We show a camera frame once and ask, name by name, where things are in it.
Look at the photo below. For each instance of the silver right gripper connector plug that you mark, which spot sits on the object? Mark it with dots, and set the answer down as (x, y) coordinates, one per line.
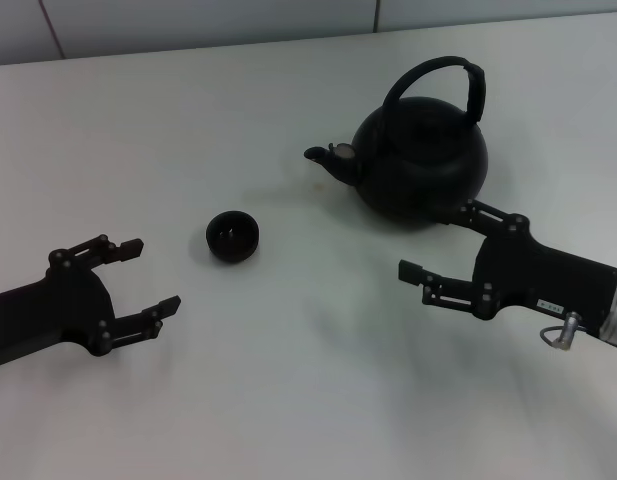
(569, 330)

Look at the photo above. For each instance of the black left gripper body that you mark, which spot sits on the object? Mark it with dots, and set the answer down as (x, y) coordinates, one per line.
(53, 310)

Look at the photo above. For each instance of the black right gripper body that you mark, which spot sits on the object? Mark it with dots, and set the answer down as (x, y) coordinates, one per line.
(543, 275)

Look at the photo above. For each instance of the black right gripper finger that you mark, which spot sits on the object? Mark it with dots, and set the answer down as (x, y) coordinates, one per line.
(488, 212)
(410, 271)

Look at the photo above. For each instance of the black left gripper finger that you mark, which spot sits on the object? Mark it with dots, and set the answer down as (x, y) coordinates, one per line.
(169, 306)
(130, 248)

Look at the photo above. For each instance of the small dark teacup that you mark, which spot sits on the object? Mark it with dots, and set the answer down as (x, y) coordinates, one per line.
(232, 237)

